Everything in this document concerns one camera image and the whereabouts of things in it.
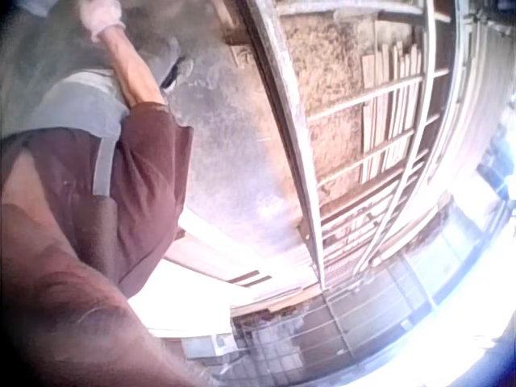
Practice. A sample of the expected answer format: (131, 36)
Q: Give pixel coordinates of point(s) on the person's right hand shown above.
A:
(101, 14)

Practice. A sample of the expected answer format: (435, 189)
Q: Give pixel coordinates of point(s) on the pale wooden board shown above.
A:
(209, 250)

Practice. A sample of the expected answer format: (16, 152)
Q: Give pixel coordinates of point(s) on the bundle of wooden slats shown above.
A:
(393, 109)

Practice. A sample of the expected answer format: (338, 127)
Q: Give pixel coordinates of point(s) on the metal frame rack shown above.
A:
(354, 133)

